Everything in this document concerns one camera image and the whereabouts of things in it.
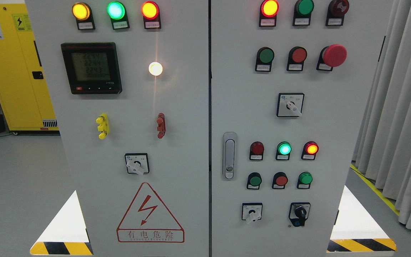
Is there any green start push button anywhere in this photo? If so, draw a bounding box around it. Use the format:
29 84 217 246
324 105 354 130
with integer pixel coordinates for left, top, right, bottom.
246 172 262 190

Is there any red stop push button lower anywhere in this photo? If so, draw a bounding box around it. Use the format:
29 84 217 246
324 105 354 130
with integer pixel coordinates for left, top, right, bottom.
272 172 288 189

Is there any green push button upper row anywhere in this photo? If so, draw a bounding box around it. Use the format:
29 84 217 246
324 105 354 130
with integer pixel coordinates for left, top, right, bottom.
255 47 275 72

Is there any green push button lower right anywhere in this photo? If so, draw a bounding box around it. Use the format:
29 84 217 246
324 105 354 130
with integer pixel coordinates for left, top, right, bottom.
296 171 313 189

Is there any red push button upper row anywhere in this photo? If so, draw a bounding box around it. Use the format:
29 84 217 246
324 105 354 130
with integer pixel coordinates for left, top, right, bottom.
286 46 307 71

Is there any red mushroom emergency stop button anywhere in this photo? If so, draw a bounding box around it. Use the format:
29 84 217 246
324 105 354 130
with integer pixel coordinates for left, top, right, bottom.
316 44 347 72

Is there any grey electrical control cabinet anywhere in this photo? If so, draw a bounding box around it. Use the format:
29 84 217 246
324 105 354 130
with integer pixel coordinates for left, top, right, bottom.
26 0 394 257

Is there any red terminal connector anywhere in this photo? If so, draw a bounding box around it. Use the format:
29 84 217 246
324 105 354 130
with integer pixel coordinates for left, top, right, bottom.
156 113 166 139

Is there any red indicator lamp lower left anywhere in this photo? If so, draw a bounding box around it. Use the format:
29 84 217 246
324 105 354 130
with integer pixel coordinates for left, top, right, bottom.
249 141 264 161

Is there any red indicator lamp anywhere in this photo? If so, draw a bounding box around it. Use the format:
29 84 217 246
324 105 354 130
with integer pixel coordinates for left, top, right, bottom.
249 141 264 161
141 1 161 29
301 141 319 161

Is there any white lit indicator lamp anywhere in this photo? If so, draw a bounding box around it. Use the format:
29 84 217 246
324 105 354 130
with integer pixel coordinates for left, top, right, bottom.
148 61 163 76

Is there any green indicator lamp lower middle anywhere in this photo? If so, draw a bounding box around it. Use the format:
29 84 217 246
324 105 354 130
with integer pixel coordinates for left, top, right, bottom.
275 141 292 161

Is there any green indicator lamp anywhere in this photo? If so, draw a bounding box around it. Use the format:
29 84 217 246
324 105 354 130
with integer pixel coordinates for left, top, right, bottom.
275 141 292 161
106 1 130 30

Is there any yellow terminal connector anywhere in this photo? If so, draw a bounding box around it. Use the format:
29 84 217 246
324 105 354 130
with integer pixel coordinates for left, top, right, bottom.
96 113 109 140

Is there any red indicator lamp lower right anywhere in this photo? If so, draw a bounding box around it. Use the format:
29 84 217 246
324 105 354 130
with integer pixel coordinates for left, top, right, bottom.
301 141 319 161

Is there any red high voltage warning sticker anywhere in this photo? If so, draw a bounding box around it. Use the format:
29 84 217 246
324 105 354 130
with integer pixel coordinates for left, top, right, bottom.
116 182 185 243

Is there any black digital power meter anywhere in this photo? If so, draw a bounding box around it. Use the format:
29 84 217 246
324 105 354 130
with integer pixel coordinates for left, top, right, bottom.
61 42 122 95

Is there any red indicator lamp top left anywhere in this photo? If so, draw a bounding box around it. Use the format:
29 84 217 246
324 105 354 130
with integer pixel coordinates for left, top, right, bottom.
141 1 161 29

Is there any red lit lamp top right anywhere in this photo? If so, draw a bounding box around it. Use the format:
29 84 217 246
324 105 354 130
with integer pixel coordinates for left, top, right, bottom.
258 0 280 27

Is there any green indicator lamp top left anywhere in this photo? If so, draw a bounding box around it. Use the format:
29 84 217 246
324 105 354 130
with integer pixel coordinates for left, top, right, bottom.
106 1 130 30

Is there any green lamp top right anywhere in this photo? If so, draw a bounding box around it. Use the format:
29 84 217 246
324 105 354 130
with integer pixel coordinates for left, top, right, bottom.
292 0 314 26

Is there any yellow indicator lamp top left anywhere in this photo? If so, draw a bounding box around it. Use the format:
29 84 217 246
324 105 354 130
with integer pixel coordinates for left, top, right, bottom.
72 2 96 30

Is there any dark red buzzer top right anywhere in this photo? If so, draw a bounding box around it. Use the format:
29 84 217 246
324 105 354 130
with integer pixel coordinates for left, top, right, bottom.
325 0 350 26

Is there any left yellow black hazard tape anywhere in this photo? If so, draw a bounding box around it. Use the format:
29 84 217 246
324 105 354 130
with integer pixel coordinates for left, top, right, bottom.
30 241 93 255

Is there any yellow black hazard tape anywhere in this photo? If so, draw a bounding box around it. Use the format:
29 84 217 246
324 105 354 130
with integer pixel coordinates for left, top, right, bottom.
327 238 397 253
30 241 93 255

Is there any grey pleated curtain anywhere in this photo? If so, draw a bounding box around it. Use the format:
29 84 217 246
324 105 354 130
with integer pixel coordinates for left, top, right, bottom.
353 0 411 230

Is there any right yellow black hazard tape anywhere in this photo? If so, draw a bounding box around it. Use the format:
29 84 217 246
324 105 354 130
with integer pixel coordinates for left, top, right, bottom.
327 238 397 253

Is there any yellow safety storage cabinet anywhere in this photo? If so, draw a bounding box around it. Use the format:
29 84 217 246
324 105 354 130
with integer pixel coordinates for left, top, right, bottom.
0 2 58 132

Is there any silver door handle lock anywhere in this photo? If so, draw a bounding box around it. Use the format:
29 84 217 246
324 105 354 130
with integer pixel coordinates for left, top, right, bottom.
222 132 238 180

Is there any left door rotary selector switch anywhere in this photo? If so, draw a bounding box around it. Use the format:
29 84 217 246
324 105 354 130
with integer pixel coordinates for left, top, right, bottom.
124 153 150 175

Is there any upper right rotary selector switch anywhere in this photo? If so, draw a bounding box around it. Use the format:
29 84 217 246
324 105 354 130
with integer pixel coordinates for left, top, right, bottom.
276 93 305 117

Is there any lower white rotary selector switch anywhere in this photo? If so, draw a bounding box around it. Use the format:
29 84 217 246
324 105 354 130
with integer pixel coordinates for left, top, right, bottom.
241 203 263 224

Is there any black key selector switch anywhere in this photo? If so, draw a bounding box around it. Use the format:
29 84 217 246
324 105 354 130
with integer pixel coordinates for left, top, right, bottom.
288 202 310 227

